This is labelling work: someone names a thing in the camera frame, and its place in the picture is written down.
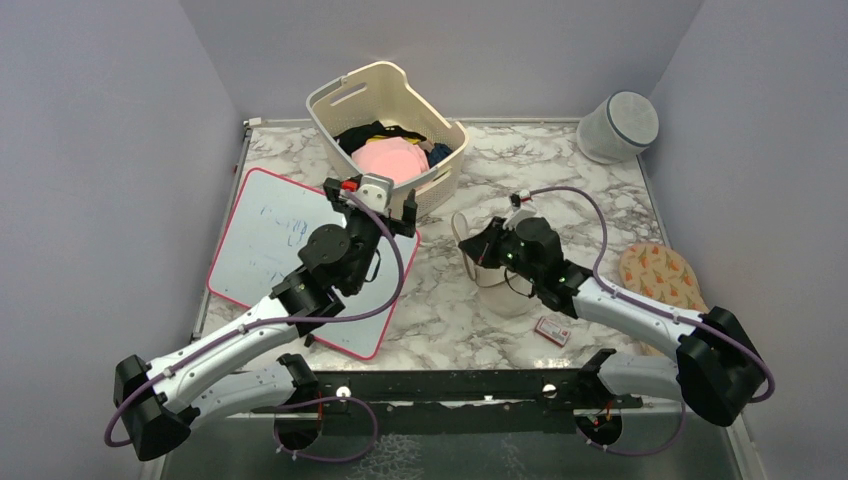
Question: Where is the carrot pattern round cushion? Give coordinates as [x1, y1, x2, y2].
[618, 243, 709, 313]

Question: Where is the yellow black bra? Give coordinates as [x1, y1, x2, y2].
[366, 135, 408, 145]

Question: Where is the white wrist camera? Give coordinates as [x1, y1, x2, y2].
[341, 173, 394, 216]
[503, 190, 537, 230]

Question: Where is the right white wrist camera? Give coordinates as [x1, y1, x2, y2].
[503, 190, 537, 230]

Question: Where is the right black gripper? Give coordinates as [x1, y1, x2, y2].
[459, 216, 541, 285]

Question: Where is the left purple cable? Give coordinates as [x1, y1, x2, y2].
[103, 188, 407, 464]

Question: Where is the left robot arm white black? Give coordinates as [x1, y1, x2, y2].
[103, 174, 417, 461]

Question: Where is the small red white card box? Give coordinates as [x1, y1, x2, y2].
[534, 317, 570, 348]

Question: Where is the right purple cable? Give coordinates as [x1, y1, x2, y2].
[513, 186, 776, 460]

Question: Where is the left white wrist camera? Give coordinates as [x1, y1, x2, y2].
[341, 173, 394, 216]

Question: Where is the purple cable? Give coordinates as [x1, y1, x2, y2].
[103, 188, 407, 464]
[513, 186, 776, 460]

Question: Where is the pink bra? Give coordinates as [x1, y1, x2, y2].
[351, 140, 429, 184]

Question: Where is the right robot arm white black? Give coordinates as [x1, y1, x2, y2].
[459, 217, 774, 427]

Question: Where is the black garment in basket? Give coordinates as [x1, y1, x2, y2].
[334, 120, 427, 155]

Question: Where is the blue garment in basket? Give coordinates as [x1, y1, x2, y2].
[427, 143, 453, 168]

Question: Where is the black mounting rail base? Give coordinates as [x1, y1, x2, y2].
[252, 368, 643, 436]

